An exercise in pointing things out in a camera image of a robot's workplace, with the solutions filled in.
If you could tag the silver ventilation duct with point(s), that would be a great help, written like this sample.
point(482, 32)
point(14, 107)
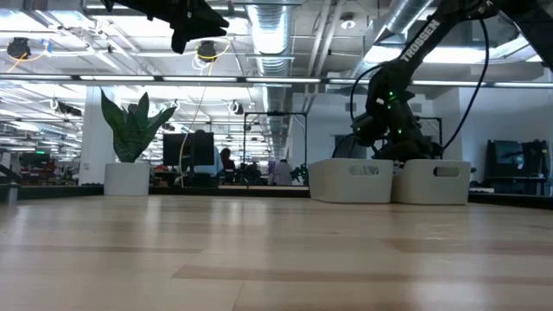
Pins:
point(402, 13)
point(270, 34)

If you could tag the black aluminium table frame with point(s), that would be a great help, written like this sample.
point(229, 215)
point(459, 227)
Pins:
point(60, 192)

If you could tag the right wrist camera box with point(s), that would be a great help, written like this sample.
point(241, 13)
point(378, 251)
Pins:
point(367, 129)

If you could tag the grey plastic bin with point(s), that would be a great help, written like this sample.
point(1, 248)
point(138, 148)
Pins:
point(332, 185)
point(432, 190)

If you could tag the green snake plant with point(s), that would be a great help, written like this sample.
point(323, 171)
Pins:
point(129, 134)

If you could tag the black background monitor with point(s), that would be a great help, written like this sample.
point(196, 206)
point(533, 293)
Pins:
point(173, 151)
point(209, 147)

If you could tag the black ceiling camera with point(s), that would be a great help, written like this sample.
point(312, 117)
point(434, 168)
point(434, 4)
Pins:
point(18, 47)
point(207, 51)

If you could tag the small grey post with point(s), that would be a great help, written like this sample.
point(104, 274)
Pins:
point(12, 194)

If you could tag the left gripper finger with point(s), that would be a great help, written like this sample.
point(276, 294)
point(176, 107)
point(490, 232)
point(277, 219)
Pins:
point(201, 15)
point(190, 34)

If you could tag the overhead light bar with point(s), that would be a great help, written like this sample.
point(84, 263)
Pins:
point(281, 80)

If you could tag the person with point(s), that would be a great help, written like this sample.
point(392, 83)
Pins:
point(226, 157)
point(283, 173)

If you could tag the black gantry frame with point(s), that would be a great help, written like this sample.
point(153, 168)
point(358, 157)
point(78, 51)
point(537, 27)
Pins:
point(276, 113)
point(432, 118)

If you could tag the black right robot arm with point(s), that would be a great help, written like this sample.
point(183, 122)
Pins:
point(421, 39)

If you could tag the black cabinet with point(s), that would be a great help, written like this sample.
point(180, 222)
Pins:
point(518, 168)

